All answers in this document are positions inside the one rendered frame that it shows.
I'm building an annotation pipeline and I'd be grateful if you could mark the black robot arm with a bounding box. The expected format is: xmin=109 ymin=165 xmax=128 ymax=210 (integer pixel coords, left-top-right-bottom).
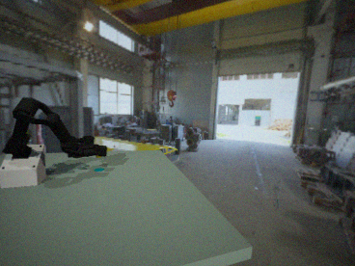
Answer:
xmin=2 ymin=97 xmax=100 ymax=159

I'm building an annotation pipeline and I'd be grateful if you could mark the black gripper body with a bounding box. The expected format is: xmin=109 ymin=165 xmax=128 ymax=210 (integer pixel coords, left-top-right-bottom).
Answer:
xmin=98 ymin=146 xmax=107 ymax=157

